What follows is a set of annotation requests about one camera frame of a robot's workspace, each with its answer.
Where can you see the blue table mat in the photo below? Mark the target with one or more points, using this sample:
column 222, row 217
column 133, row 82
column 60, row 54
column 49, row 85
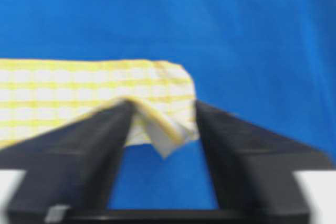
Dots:
column 270, row 62

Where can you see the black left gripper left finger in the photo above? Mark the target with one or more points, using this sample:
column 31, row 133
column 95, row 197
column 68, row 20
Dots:
column 46, row 176

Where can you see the yellow checked towel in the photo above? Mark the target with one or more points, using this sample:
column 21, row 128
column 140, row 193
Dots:
column 42, row 95

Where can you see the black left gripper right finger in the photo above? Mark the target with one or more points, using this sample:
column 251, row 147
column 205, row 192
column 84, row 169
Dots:
column 266, row 176

